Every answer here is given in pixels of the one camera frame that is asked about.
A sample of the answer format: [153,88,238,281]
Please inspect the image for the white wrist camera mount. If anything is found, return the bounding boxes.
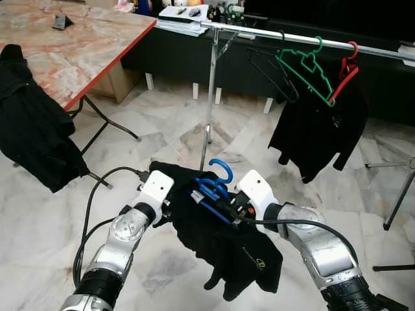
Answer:
[138,170,174,209]
[237,170,281,218]

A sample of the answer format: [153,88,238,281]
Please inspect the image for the silver metal clothes rack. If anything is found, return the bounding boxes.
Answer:
[200,19,415,231]

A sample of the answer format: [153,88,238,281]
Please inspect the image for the black folding chair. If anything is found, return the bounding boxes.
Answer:
[373,264,415,272]

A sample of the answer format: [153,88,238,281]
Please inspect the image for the green plastic hanger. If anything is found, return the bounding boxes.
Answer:
[276,36,338,106]

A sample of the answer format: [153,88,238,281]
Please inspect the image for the black shirt yellow logo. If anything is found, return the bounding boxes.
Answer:
[149,161,284,302]

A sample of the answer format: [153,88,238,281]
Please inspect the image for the black garment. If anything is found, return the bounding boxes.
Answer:
[0,44,89,193]

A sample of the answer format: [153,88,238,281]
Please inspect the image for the marble red-edged folding table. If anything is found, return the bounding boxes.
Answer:
[0,0,157,190]

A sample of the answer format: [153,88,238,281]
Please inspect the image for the stack of white papers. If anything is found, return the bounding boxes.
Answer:
[156,3,211,33]

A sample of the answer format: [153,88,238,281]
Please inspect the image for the black polo shirt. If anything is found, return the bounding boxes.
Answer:
[268,62,370,184]

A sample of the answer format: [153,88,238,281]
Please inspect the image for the black TV cabinet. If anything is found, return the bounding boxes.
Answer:
[120,6,415,127]

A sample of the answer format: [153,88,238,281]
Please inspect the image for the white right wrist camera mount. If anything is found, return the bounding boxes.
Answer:
[237,170,281,218]

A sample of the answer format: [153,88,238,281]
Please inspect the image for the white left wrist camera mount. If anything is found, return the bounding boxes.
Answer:
[138,170,174,209]

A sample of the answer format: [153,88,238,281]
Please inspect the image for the small black stand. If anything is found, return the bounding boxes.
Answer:
[52,13,74,31]

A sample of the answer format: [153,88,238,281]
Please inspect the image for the red plastic hanger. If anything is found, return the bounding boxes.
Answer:
[327,41,361,104]

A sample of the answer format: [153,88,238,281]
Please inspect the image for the blue plastic hanger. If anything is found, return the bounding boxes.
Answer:
[190,159,235,226]

